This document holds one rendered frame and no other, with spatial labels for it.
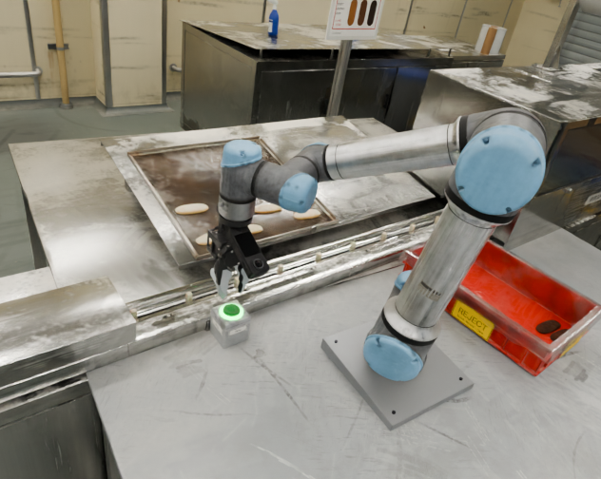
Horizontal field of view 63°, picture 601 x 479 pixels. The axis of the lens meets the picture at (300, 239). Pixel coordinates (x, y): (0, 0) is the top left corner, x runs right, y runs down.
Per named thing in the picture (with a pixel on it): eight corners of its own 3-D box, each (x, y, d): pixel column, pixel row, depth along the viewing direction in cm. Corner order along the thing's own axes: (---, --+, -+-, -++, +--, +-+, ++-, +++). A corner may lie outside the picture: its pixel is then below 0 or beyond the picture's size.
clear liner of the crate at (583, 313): (537, 382, 122) (554, 354, 116) (392, 275, 151) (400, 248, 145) (592, 333, 142) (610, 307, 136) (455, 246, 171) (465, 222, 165)
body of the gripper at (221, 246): (234, 244, 115) (239, 199, 108) (254, 264, 109) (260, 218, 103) (204, 252, 110) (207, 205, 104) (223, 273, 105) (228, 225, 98)
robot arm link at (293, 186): (329, 165, 97) (280, 148, 100) (305, 186, 88) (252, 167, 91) (322, 200, 101) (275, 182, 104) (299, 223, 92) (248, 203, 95)
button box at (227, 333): (220, 361, 117) (223, 327, 111) (204, 339, 122) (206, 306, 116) (249, 349, 121) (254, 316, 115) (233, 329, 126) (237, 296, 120)
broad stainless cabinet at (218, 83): (242, 202, 340) (258, 49, 285) (176, 143, 405) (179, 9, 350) (423, 164, 449) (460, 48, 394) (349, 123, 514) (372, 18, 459)
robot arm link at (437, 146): (546, 88, 84) (300, 134, 109) (543, 104, 76) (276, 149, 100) (552, 153, 88) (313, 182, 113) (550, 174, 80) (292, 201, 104)
